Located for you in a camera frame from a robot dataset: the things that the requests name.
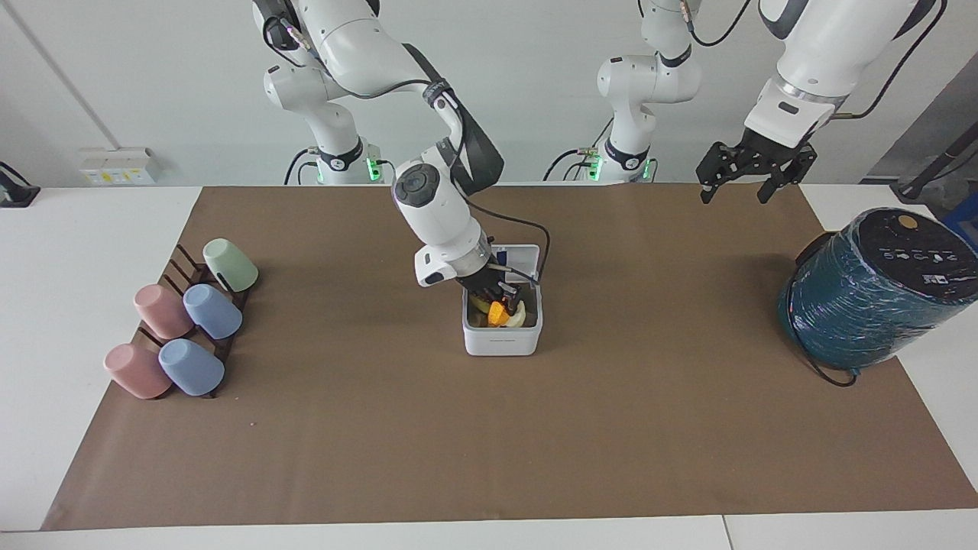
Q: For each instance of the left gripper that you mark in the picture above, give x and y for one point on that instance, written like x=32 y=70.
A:
x=768 y=150

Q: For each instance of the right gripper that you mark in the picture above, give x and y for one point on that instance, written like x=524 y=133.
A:
x=480 y=280

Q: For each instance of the orange trash piece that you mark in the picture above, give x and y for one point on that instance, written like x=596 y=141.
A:
x=497 y=314

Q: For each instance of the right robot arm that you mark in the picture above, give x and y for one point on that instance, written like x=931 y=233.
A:
x=437 y=210

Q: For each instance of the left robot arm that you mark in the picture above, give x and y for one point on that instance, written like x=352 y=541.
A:
x=821 y=46

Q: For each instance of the white bin with lid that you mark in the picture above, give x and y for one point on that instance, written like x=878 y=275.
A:
x=500 y=342

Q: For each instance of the orange and yellow toy items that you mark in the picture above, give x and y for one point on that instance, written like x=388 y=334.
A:
x=521 y=317

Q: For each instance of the black stand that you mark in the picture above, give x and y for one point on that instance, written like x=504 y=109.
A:
x=14 y=191
x=928 y=172

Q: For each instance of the teal wrapped cylinder appliance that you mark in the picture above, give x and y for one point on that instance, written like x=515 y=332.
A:
x=871 y=305

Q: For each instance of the blue object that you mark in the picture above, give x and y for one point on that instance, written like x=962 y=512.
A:
x=964 y=221

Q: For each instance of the green cup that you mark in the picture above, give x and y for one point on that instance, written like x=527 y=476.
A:
x=232 y=266

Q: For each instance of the blue cup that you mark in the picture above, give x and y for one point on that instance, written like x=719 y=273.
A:
x=191 y=367
x=214 y=312

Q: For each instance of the dark brown cup rack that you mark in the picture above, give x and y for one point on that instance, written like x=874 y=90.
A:
x=188 y=267

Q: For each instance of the pink cup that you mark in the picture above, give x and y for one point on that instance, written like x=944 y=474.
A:
x=136 y=371
x=163 y=312

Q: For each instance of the white wall socket box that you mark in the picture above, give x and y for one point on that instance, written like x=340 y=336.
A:
x=118 y=166

